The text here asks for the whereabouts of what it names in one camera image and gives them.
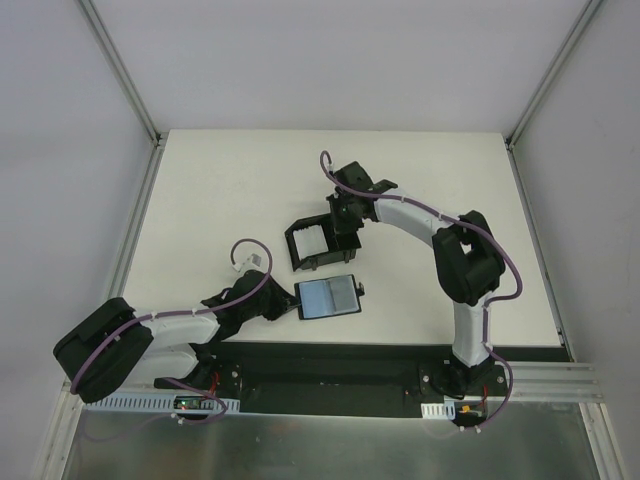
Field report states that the black card tray box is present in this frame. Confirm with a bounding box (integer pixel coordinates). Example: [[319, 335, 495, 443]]
[[284, 213, 361, 271]]

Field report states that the black leather card holder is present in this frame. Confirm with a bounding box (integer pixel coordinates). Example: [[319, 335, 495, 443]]
[[294, 274, 365, 321]]

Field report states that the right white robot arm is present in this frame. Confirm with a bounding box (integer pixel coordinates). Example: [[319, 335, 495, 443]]
[[320, 151, 507, 395]]

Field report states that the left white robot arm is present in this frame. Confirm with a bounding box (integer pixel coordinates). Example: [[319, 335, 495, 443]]
[[53, 269, 299, 404]]

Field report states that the white credit card stack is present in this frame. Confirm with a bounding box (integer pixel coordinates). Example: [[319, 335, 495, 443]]
[[293, 225, 329, 260]]

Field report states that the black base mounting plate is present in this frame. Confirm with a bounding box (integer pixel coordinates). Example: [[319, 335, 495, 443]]
[[97, 337, 574, 416]]

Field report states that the left electronics board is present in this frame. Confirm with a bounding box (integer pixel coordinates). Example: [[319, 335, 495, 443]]
[[174, 396, 217, 411]]

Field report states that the electronics board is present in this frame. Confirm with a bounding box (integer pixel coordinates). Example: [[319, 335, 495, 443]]
[[456, 403, 488, 418], [174, 396, 217, 411]]

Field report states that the right electronics board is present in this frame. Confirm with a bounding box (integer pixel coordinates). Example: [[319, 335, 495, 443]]
[[456, 403, 488, 418]]

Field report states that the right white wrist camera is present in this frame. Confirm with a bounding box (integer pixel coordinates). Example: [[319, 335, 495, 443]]
[[326, 161, 337, 177]]

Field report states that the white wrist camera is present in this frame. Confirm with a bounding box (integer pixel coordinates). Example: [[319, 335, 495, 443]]
[[326, 161, 337, 177], [233, 253, 268, 276]]

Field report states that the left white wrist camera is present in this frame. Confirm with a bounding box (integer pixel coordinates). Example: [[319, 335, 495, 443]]
[[233, 253, 268, 276]]

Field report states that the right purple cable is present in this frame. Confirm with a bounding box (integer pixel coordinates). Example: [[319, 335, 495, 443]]
[[318, 149, 525, 306]]

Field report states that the left white cable duct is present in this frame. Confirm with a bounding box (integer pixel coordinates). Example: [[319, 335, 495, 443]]
[[85, 393, 240, 415]]

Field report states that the white cable duct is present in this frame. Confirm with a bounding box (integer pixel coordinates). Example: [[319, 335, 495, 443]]
[[85, 393, 240, 415], [420, 401, 456, 421]]

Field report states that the left aluminium side rail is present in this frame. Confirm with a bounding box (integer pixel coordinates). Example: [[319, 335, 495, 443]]
[[100, 141, 166, 306]]

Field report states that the aluminium side rail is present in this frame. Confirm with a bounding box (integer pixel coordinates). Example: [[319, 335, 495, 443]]
[[506, 147, 575, 360], [100, 141, 166, 306]]

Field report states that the right aluminium side rail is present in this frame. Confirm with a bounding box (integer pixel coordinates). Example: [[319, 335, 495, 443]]
[[506, 147, 575, 360]]

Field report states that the right white cable duct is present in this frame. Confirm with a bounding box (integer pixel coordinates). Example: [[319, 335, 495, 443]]
[[420, 401, 456, 421]]

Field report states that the front aluminium extrusion rail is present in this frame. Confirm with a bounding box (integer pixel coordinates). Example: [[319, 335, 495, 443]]
[[498, 362, 604, 403]]

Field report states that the left aluminium frame post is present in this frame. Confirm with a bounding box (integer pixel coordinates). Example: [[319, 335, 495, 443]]
[[75, 0, 162, 146]]

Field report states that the aluminium frame post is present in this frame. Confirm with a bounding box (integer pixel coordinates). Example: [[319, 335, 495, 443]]
[[505, 0, 606, 151], [75, 0, 162, 146]]

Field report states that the right aluminium frame post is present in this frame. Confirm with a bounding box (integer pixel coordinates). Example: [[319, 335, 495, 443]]
[[505, 0, 606, 151]]

